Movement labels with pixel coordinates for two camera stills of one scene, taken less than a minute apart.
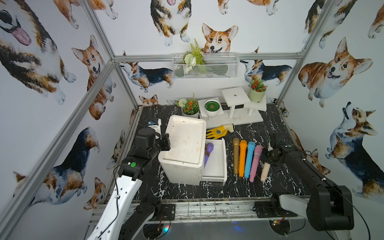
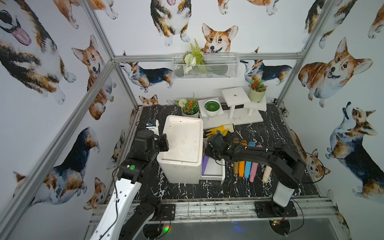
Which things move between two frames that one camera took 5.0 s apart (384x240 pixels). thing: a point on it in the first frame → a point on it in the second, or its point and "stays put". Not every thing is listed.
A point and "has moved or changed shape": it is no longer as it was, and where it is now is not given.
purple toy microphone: (209, 147) has moved or changed shape
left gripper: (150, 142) stays put
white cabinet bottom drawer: (215, 168) stays put
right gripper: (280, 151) → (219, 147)
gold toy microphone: (236, 152) stays put
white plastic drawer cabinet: (183, 163) stays put
